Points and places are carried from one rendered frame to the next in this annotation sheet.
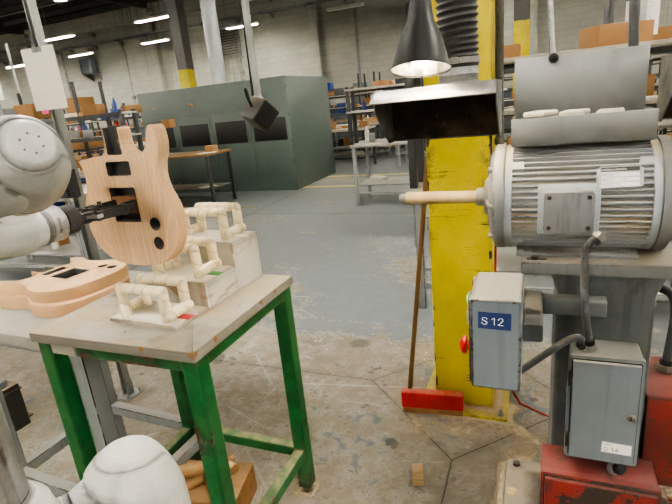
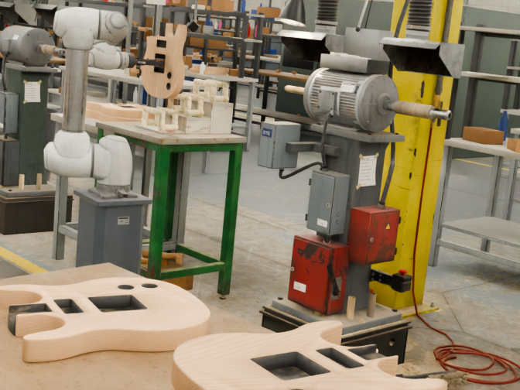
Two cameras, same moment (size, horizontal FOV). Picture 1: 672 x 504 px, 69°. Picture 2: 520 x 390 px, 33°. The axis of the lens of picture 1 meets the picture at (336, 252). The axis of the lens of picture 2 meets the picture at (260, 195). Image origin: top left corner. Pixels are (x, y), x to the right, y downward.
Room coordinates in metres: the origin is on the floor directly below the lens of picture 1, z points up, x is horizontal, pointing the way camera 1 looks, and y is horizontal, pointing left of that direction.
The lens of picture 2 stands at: (-2.72, -1.82, 1.54)
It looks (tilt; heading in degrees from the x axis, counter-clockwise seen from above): 11 degrees down; 23
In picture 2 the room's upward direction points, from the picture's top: 6 degrees clockwise
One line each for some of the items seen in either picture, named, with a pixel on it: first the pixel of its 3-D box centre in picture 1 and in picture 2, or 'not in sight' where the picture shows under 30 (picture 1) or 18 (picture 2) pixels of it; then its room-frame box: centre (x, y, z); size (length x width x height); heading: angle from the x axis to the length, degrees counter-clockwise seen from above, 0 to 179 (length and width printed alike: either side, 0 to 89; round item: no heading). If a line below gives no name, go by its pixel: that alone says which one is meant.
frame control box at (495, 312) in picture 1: (531, 338); (292, 153); (0.93, -0.40, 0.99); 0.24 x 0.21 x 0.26; 67
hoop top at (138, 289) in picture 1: (140, 289); (153, 111); (1.37, 0.59, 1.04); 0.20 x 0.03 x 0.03; 63
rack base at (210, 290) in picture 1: (190, 284); (183, 122); (1.55, 0.50, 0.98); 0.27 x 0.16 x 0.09; 64
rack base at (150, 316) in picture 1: (159, 313); (159, 129); (1.42, 0.57, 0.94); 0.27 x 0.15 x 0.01; 64
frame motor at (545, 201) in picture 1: (575, 196); (349, 99); (1.12, -0.57, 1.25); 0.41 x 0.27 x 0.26; 67
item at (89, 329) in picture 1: (192, 399); (165, 196); (1.53, 0.56, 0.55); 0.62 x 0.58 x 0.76; 67
